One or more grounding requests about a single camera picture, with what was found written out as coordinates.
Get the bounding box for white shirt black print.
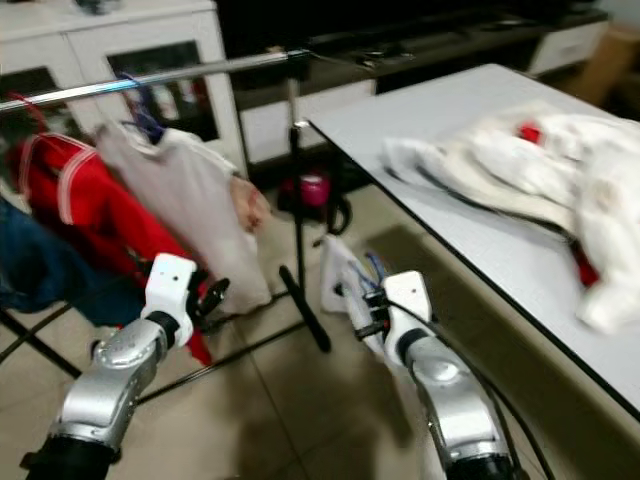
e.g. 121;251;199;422
318;235;451;480

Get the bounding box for blue plastic clothes hanger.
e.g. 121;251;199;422
345;250;391;301

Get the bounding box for purple clothes hanger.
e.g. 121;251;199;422
120;75;166;141

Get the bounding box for red clothes hanger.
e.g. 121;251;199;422
5;92;51;136

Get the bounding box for beige t-shirt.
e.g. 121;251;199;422
95;122;273;316

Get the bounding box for pink and black bag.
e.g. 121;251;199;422
278;172;351;236

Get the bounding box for red jacket white stripes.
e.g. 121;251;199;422
15;133;216;366

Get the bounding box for blue denim garment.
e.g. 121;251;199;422
0;195;151;326

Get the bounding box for large white work table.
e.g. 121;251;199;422
305;62;640;421

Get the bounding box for metal clothes rack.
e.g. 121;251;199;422
0;48;336;411

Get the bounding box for red garment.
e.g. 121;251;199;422
515;120;546;143

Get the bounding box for plain white garment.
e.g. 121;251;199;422
545;110;640;336

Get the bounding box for white glass-door cabinet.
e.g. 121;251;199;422
0;0;246;176

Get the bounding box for dark TV console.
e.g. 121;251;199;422
215;0;640;166

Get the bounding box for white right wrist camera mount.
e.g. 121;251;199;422
380;270;433;366

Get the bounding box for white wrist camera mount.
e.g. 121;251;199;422
380;270;433;366
143;252;199;346

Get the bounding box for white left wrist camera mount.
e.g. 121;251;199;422
143;252;199;346

